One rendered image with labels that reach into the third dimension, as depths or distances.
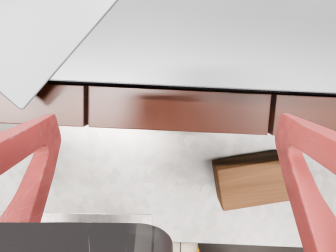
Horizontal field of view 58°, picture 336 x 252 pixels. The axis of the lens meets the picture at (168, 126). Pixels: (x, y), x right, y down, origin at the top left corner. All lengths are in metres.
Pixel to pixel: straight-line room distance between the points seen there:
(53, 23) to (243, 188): 0.30
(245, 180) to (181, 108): 0.17
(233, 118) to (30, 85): 0.19
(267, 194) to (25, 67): 0.33
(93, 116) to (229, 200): 0.22
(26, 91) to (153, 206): 0.27
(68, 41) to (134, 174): 0.25
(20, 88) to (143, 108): 0.11
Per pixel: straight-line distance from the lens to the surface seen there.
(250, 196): 0.43
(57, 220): 0.51
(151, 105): 0.29
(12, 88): 0.30
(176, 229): 0.49
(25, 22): 0.30
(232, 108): 0.30
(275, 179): 0.43
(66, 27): 0.28
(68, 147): 0.47
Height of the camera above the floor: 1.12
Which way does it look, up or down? 81 degrees down
